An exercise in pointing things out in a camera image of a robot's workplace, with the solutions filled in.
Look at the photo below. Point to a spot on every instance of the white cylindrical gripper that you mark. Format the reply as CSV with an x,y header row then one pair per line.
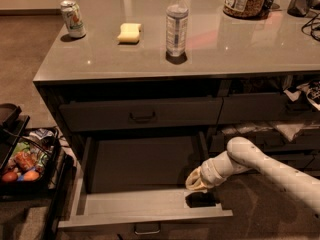
x,y
209,174

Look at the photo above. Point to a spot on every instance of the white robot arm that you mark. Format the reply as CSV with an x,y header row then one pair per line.
x,y
242,155

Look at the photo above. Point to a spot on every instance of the grey drawer cabinet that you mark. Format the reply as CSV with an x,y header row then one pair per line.
x,y
120,86

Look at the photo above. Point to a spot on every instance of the clear plastic bags in drawer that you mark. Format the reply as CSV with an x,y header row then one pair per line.
x,y
288,129

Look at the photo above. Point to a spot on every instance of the black white patterned bag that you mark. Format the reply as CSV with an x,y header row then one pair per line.
x,y
311,90

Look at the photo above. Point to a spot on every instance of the orange fruit in basket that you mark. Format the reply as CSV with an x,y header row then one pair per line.
x,y
31,176

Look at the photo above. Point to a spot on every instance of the yellow sponge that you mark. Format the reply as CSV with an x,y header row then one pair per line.
x,y
129,33

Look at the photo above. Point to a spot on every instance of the black basket of snacks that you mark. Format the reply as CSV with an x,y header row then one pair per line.
x,y
44,147

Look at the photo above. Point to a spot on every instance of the clear plastic water bottle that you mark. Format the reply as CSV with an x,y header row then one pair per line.
x,y
177,14

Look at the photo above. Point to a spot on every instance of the orange snack bag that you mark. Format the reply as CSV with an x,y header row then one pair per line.
x,y
24,160

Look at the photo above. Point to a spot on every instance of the red apple in basket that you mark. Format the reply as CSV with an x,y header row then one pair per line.
x,y
9,177

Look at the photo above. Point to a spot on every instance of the black tray on cart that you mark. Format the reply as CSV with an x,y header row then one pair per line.
x,y
12,126

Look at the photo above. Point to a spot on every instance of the green white soda can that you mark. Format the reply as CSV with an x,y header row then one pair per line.
x,y
71,14

